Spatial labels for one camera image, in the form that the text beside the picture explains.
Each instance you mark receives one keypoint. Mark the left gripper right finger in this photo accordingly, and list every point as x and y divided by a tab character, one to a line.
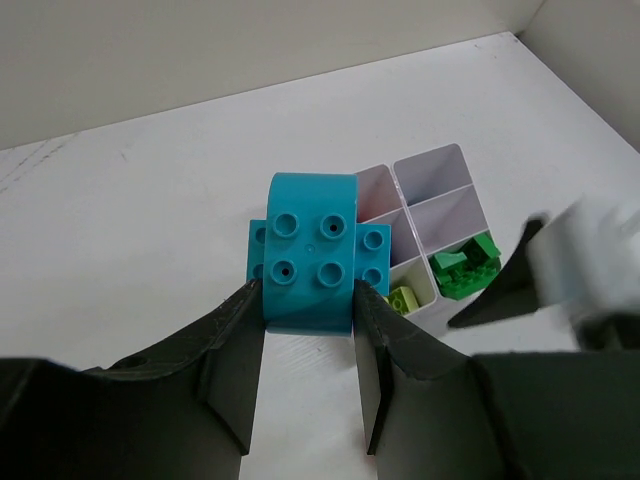
431	412

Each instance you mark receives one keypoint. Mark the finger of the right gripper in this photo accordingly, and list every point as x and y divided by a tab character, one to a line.
512	293

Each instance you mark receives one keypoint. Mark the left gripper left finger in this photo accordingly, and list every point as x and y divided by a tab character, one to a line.
182	408

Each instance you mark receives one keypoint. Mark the lime green lego brick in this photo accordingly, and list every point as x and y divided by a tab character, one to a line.
402	300

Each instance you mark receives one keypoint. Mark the cyan lego block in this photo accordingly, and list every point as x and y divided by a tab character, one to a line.
309	251

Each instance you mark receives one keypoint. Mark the white divided sorting container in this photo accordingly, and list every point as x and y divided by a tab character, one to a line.
431	205

